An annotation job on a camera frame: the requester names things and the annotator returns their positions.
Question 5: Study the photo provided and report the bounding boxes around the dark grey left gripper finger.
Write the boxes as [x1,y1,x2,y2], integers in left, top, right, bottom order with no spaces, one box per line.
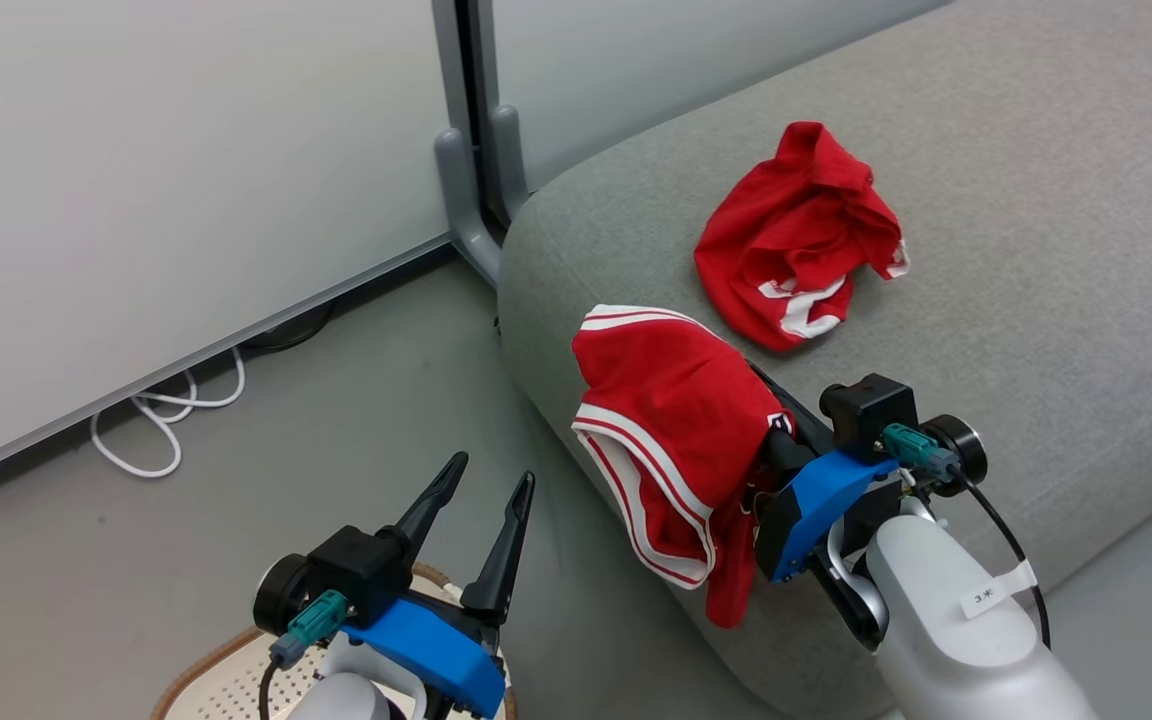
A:
[460,471,537,627]
[376,451,470,563]

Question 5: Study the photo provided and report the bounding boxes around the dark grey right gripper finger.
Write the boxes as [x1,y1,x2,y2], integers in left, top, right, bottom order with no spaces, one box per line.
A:
[758,428,817,476]
[744,362,834,451]

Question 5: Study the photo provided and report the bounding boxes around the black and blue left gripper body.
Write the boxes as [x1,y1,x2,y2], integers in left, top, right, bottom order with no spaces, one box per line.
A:
[254,553,509,720]

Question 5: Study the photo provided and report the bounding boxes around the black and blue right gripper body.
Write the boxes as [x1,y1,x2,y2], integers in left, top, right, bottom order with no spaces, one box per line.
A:
[754,413,989,584]

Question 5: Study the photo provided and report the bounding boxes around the red shorts white stripes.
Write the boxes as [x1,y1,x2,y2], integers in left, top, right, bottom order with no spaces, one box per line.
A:
[570,304,797,631]

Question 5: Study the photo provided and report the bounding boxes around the red jersey number 23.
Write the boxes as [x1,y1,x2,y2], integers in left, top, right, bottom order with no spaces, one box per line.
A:
[693,120,910,353]

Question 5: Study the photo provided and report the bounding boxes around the white laundry basket brown rim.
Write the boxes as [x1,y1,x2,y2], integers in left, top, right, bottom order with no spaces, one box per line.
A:
[151,562,519,720]

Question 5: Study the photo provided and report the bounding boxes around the grey fabric sofa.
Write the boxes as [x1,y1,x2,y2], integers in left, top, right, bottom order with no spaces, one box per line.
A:
[496,0,1152,720]

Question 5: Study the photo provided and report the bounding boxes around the black right camera cable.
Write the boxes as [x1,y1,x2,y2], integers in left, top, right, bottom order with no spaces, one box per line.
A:
[881,422,1053,651]

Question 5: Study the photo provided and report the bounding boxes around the black camera cable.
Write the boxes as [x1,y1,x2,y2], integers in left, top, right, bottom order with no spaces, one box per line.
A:
[881,422,1053,651]
[256,588,350,720]

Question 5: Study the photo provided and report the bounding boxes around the black left camera cable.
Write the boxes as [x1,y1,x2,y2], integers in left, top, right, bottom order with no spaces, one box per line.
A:
[256,588,350,720]

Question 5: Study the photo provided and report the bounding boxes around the white paper cable label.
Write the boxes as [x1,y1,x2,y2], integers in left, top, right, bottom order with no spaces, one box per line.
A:
[960,560,1038,620]

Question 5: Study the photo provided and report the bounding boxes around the grey partition post beside sofa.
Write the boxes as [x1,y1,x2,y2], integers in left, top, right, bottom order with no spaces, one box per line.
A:
[431,0,537,291]

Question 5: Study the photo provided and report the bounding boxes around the thick white looped cable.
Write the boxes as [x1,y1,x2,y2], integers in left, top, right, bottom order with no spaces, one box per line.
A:
[89,345,248,480]

